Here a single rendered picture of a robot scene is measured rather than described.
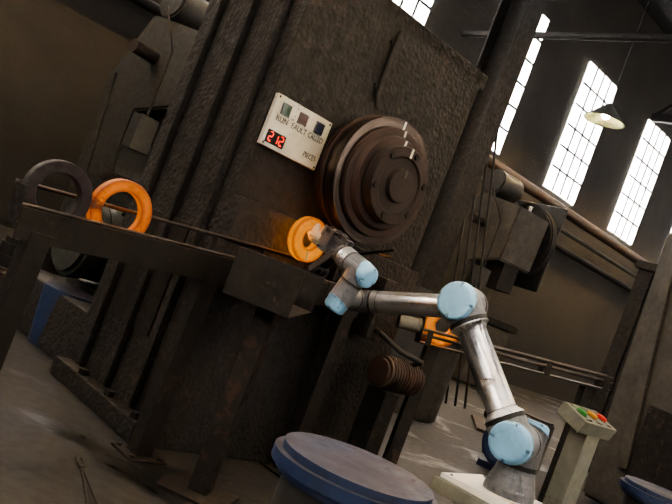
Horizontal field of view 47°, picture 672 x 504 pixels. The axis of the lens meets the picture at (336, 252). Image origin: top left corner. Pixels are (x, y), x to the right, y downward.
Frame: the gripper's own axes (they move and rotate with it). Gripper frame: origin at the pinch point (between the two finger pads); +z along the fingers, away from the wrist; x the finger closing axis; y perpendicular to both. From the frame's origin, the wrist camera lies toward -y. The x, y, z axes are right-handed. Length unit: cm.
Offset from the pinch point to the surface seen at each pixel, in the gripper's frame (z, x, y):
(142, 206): -5, 65, -10
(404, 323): -15, -51, -15
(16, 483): -51, 85, -72
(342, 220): -1.6, -8.5, 9.2
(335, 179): 1.5, 1.2, 20.7
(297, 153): 15.4, 10.2, 21.4
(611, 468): -13, -293, -63
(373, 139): 4.6, -7.3, 38.7
